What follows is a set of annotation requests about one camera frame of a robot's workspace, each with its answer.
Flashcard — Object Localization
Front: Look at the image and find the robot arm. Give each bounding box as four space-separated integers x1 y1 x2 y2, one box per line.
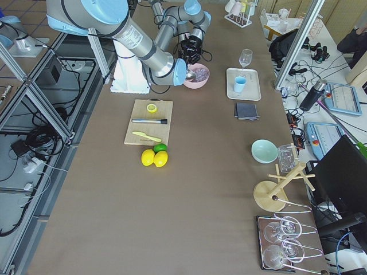
149 1 211 65
46 1 187 86

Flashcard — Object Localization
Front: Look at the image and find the steel ice scoop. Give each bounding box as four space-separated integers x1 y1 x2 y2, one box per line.
186 69 196 81

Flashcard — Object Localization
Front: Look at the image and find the grey folded cloth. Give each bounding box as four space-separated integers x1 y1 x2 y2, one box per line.
234 102 260 121

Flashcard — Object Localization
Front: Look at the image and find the bamboo cutting board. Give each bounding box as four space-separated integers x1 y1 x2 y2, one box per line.
124 99 173 146

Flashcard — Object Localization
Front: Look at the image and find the black glass holder tray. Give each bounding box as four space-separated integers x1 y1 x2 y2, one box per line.
256 216 328 274

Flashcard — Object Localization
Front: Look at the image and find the yellow lemon outer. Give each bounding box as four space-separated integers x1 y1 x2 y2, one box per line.
140 149 155 166

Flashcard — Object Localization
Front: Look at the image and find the pink cup in rack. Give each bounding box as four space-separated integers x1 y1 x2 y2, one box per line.
225 0 242 16

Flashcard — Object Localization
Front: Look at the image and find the black monitor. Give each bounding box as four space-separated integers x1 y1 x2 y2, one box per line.
314 135 366 217

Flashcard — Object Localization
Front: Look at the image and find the pink bowl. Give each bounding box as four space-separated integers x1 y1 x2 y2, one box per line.
184 63 210 89

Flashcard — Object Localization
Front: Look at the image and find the upside wine glass front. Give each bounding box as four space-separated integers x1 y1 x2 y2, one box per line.
262 238 323 274

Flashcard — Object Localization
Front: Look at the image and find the steel muddler black tip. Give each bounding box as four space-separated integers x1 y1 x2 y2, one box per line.
131 119 168 124

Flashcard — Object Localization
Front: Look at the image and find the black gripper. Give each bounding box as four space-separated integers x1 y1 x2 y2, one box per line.
178 36 202 65

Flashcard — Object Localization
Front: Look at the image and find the clear ice cubes pile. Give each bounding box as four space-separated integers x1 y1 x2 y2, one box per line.
192 68 209 83

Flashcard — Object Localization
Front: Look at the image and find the half lemon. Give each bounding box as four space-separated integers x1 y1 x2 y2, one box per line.
146 104 158 113

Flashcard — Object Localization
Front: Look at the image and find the white wire cup rack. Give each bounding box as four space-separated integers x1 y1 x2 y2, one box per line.
224 12 252 28

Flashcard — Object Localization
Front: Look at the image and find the yellow plastic knife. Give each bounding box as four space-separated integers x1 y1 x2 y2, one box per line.
132 131 162 143

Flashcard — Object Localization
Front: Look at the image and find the aluminium frame post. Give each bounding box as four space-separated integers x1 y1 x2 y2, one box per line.
274 0 325 91

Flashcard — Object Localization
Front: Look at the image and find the green lime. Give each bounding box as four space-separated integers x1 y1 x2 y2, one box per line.
153 143 167 153

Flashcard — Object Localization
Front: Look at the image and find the clear glass mug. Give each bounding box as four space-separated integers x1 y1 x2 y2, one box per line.
278 144 298 173

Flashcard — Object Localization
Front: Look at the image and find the yellow lemon near lime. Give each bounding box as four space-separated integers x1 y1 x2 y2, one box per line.
153 151 169 167

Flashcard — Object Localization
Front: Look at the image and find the upside wine glass rear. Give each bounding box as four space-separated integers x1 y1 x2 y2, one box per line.
263 216 317 244

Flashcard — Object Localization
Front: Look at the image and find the black thermos bottle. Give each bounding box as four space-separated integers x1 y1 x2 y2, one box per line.
300 79 327 112

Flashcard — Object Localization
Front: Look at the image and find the green ceramic bowl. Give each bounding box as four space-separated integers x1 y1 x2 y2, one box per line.
251 139 278 164

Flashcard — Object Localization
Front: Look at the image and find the blue teach pendant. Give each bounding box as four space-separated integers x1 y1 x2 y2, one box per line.
306 122 344 160
324 82 362 116

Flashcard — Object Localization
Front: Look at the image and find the black equipment bag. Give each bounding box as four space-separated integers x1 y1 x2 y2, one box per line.
269 29 298 69

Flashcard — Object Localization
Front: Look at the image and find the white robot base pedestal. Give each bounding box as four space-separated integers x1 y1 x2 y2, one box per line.
111 41 150 95

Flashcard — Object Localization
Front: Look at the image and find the clear wine glass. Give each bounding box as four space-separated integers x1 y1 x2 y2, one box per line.
239 49 253 76

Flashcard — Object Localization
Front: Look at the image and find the white product box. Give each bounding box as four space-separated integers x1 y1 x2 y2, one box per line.
261 8 295 33

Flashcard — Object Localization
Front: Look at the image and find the wooden cup tree stand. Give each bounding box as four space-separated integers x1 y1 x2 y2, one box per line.
253 162 315 213

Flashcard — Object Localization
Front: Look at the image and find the yellow cup in rack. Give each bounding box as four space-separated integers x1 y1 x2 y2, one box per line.
240 0 247 13

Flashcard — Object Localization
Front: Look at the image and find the upside wine glass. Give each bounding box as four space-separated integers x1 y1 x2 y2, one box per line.
263 216 317 244
262 238 323 274

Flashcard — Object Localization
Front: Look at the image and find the white cup in rack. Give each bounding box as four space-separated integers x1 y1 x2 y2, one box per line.
245 2 256 17

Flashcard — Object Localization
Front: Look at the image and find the light blue cup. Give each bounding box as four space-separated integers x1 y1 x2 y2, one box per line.
233 76 247 93

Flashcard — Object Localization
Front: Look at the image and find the cream rabbit tray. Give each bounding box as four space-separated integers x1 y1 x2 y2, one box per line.
226 68 261 101

